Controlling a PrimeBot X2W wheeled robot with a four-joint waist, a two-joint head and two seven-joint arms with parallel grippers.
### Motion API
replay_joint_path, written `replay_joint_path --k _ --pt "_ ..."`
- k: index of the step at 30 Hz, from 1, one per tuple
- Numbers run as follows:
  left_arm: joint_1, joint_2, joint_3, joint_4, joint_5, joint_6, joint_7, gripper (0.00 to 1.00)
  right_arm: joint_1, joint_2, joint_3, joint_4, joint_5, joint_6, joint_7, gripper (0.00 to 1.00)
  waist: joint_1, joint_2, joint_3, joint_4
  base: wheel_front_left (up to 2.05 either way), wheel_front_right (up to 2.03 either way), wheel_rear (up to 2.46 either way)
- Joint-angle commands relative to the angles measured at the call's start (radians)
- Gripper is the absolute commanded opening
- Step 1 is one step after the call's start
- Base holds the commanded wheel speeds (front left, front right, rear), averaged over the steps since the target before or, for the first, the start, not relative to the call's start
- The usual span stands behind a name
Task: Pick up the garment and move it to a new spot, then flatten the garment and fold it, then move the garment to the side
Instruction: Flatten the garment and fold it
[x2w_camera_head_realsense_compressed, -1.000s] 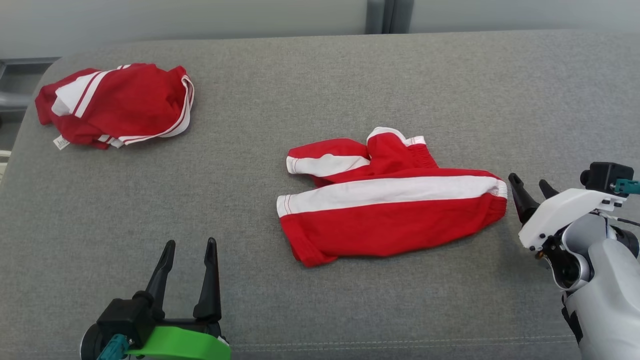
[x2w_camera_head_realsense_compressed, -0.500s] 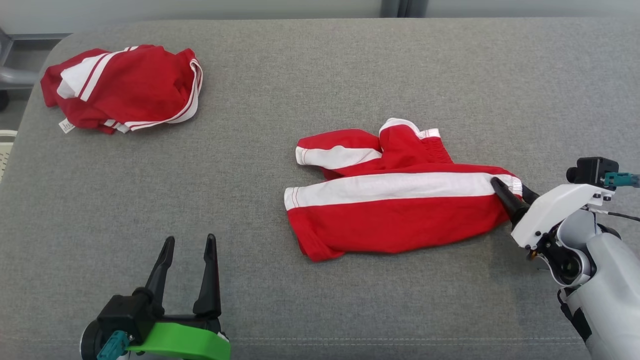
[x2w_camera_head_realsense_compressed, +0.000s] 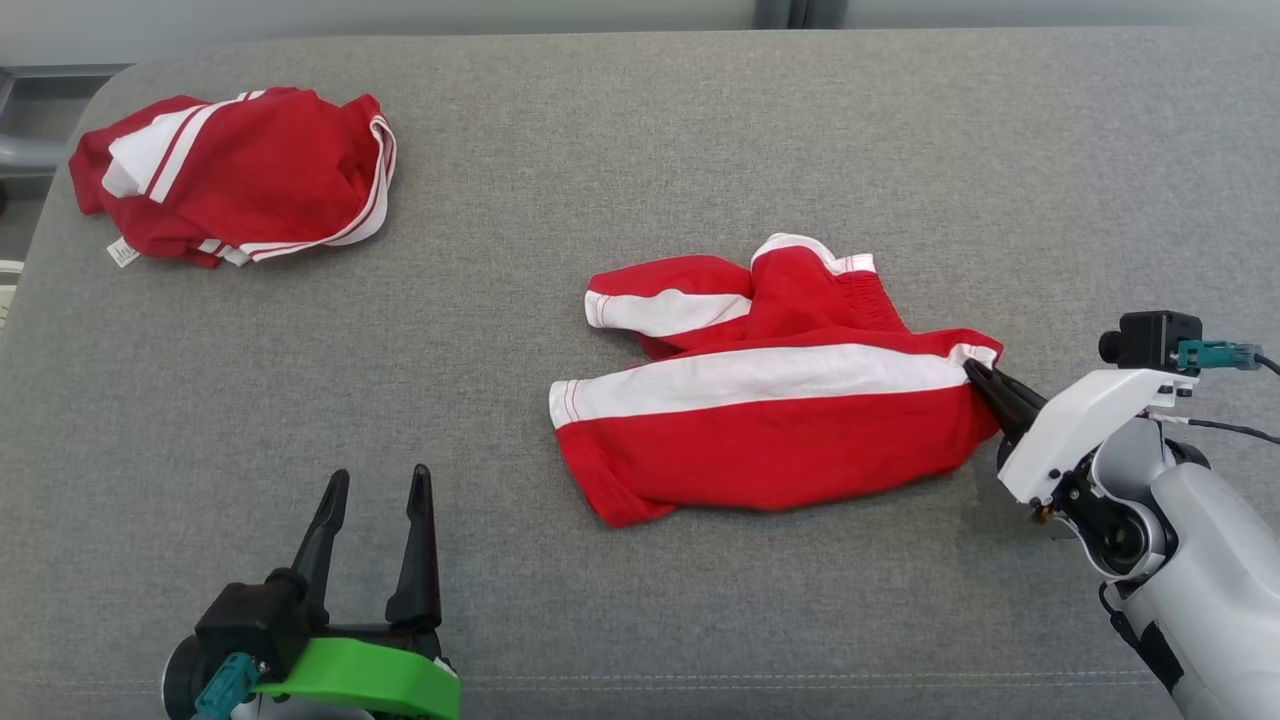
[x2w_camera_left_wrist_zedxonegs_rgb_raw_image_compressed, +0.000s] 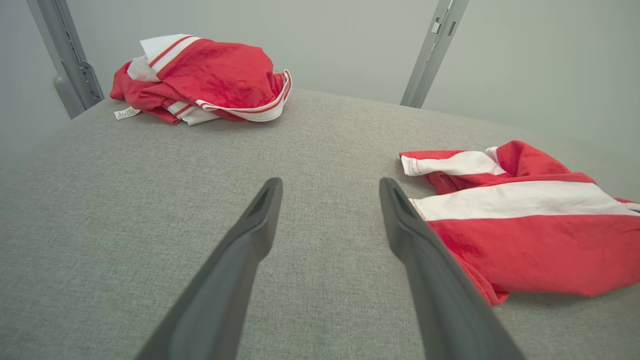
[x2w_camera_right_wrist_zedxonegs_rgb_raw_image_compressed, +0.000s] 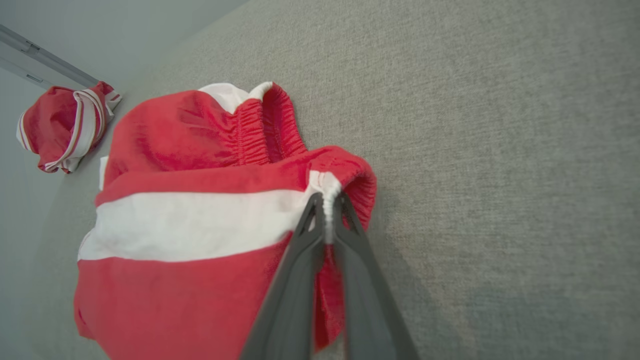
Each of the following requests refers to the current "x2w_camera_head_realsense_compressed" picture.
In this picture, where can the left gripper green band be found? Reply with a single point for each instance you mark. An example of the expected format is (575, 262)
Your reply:
(380, 675)

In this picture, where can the cream plastic laundry basket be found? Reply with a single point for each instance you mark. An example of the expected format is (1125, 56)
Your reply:
(8, 295)

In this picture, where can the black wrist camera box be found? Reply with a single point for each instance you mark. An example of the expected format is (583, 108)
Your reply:
(245, 620)
(1155, 340)

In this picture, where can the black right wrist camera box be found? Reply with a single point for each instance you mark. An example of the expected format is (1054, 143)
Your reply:
(1155, 340)

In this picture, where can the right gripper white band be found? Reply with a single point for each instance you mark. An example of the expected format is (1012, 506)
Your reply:
(1080, 420)

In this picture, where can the red shorts white stripe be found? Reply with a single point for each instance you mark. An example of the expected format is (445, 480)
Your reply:
(780, 450)

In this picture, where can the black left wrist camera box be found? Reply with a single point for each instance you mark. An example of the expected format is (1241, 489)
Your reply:
(245, 620)

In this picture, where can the red basketball jersey white trim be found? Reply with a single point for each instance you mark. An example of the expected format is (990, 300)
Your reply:
(260, 170)

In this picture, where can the grey partition post with base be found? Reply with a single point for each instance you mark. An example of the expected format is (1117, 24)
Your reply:
(30, 155)

